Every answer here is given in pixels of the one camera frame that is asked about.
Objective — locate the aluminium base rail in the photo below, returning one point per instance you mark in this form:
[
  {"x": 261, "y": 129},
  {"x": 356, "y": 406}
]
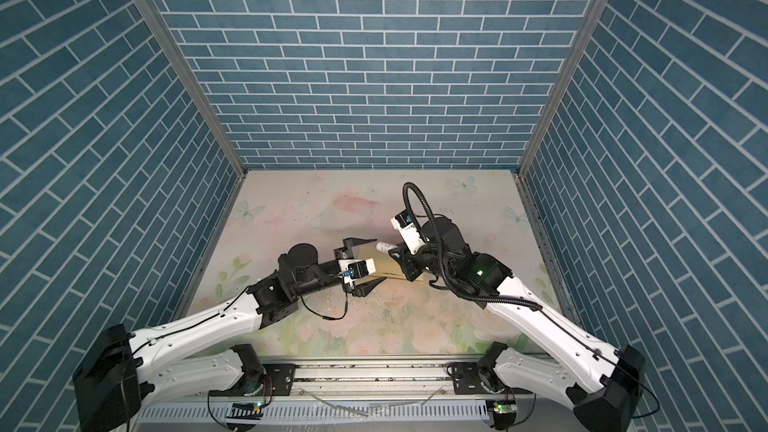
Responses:
[{"x": 368, "y": 377}]

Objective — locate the left corner aluminium post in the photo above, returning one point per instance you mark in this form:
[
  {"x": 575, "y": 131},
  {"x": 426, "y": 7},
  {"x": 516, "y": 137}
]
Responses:
[{"x": 160, "y": 31}]

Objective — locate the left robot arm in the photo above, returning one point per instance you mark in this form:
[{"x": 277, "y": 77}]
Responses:
[{"x": 125, "y": 371}]

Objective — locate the yellow envelope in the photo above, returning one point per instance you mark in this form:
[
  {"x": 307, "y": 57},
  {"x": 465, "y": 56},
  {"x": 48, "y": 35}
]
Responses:
[{"x": 384, "y": 265}]

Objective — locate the right corner aluminium post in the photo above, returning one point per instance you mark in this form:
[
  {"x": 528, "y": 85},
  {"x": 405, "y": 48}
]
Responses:
[{"x": 592, "y": 15}]

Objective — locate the corner aluminium post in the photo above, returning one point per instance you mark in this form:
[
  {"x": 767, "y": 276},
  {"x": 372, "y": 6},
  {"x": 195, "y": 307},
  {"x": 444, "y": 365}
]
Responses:
[
  {"x": 592, "y": 15},
  {"x": 160, "y": 31}
]

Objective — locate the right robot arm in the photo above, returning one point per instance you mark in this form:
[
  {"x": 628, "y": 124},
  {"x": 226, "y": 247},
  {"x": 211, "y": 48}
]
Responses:
[{"x": 490, "y": 284}]

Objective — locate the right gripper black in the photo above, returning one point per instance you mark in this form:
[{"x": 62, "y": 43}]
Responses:
[{"x": 407, "y": 261}]

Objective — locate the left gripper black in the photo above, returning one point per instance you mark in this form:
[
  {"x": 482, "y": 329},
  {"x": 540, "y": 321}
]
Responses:
[{"x": 340, "y": 254}]

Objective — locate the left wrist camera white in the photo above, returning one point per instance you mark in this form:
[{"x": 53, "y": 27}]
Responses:
[{"x": 355, "y": 269}]

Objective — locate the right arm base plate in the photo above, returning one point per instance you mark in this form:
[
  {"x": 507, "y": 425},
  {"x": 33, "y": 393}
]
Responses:
[{"x": 469, "y": 378}]

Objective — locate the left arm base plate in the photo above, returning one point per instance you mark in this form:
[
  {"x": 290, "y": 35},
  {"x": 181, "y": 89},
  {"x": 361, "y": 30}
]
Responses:
[{"x": 276, "y": 380}]

